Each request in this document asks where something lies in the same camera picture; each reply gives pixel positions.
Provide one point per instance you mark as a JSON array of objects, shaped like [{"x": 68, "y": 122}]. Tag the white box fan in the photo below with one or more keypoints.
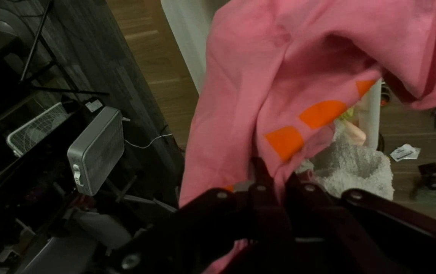
[{"x": 37, "y": 129}]

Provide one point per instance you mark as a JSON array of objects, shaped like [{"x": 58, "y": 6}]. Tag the white fluffy towel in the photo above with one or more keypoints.
[{"x": 355, "y": 171}]

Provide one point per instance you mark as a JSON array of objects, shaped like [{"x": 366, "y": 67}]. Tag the crumpled white paper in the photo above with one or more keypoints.
[{"x": 405, "y": 153}]

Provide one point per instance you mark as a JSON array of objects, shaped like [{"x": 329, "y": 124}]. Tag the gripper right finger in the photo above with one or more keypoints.
[{"x": 393, "y": 228}]

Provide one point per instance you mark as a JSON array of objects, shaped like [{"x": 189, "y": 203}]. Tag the grey box heater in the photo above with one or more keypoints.
[{"x": 98, "y": 152}]

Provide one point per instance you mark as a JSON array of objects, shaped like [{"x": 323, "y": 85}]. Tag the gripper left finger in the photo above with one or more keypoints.
[{"x": 202, "y": 224}]

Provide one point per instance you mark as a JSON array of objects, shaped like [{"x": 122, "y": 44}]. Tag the pink t-shirt with orange print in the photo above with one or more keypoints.
[{"x": 241, "y": 95}]

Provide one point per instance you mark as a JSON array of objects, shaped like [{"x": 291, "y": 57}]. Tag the stand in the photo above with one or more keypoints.
[{"x": 35, "y": 42}]

